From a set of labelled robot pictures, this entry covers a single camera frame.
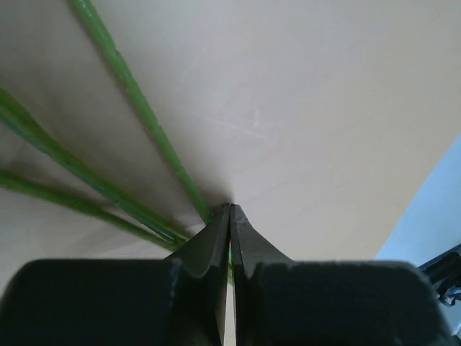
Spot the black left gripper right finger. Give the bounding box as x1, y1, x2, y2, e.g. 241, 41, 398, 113
230, 204, 294, 281

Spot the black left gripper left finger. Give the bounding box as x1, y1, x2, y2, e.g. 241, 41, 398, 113
166, 203, 230, 278

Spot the green and orange wrapping paper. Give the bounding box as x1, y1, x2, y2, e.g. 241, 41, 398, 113
0, 0, 461, 346

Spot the brown rose flower branch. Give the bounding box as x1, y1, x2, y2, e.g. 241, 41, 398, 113
1, 89, 190, 243

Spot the pink rose flower branch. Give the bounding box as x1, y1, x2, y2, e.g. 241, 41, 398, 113
70, 1, 212, 223

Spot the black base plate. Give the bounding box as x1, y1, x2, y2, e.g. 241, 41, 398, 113
419, 244, 460, 307

